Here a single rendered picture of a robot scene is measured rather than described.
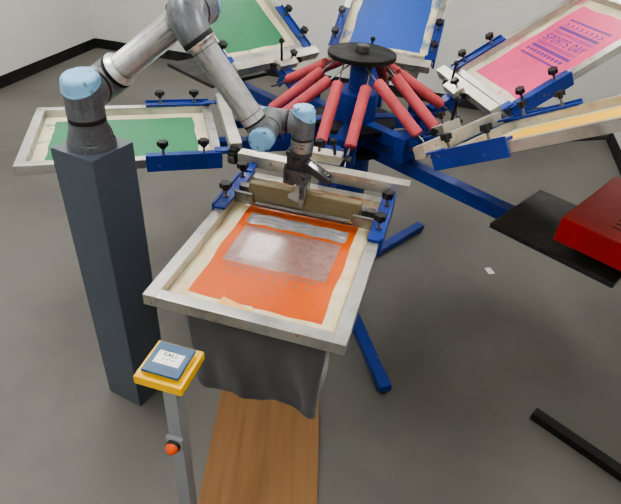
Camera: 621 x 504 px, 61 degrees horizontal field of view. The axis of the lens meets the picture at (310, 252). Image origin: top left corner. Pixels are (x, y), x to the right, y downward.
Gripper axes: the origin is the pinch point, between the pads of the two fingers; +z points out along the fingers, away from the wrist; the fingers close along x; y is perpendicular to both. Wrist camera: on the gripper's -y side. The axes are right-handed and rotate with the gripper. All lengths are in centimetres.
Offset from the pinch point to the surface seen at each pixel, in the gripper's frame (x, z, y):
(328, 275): 29.4, 5.7, -16.9
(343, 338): 58, 2, -28
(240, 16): -133, -27, 77
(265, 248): 23.1, 5.6, 6.2
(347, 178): -21.8, -1.2, -10.7
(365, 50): -82, -32, -2
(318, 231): 7.7, 5.2, -7.7
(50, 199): -100, 100, 206
